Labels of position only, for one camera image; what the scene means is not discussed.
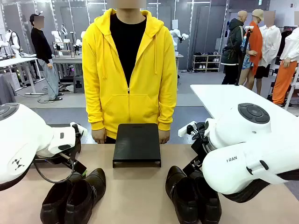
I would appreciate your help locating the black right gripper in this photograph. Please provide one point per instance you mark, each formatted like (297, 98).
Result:
(201, 147)

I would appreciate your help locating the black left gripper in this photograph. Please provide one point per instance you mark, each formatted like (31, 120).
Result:
(73, 149)

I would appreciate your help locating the black leather buckle shoe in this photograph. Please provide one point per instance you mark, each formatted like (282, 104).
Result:
(181, 196)
(209, 205)

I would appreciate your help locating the person's left forearm yellow sleeve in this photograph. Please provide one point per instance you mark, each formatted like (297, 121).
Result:
(167, 112)

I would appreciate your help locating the person's right forearm yellow sleeve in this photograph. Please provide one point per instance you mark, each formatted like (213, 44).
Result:
(95, 112)

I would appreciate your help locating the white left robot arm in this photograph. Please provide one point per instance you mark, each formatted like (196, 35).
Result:
(21, 144)

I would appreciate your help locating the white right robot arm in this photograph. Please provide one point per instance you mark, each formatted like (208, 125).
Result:
(238, 163)

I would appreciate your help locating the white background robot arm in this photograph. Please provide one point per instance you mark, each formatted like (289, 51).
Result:
(177, 37)

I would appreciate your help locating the black shoe stand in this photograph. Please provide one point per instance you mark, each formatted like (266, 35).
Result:
(136, 142)

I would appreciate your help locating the person in yellow hoodie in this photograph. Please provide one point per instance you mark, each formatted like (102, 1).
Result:
(130, 93)

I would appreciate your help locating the person in black sweater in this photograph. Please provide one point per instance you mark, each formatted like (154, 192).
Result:
(42, 46)

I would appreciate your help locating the person's right hand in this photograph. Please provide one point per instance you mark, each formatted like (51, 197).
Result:
(99, 136)

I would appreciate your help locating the person's left hand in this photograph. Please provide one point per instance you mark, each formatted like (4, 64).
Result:
(164, 137)

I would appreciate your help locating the dark brown leather ankle shoe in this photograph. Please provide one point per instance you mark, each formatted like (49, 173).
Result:
(83, 198)
(54, 205)

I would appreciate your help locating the white side table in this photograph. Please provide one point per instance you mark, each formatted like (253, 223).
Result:
(215, 98)

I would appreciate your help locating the grey stool box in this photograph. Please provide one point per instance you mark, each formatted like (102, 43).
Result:
(79, 84)

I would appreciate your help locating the grey cloth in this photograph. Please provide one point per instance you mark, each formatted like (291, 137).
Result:
(5, 91)

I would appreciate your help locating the white shoe rack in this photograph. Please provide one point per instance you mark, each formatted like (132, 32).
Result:
(206, 63)

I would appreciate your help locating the grey background workbench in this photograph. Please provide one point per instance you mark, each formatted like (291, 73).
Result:
(67, 60)

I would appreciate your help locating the wooden background shelf rack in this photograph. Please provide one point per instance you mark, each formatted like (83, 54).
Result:
(64, 49)

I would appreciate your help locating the white background desk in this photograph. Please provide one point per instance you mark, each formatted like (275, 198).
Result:
(16, 61)

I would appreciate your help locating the mannequin in dark jacket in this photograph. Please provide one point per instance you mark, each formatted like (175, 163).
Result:
(233, 46)

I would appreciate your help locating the mannequin in orange trousers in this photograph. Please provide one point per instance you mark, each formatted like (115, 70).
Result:
(286, 74)

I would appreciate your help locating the mannequin with orange scarf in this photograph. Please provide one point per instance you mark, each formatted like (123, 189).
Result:
(253, 46)

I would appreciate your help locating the white humanoid robot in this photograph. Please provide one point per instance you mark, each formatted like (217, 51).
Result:
(12, 42)

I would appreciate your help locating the white paper sign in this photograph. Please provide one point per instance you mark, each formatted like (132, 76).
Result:
(175, 24)

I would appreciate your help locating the figure in white shirt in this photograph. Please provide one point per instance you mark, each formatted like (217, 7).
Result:
(271, 44)

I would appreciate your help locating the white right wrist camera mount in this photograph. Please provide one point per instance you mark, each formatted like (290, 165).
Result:
(185, 130)

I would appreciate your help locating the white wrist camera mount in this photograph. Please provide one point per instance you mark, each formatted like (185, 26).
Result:
(185, 130)
(80, 129)

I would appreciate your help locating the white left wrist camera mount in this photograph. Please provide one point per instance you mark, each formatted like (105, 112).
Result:
(80, 129)

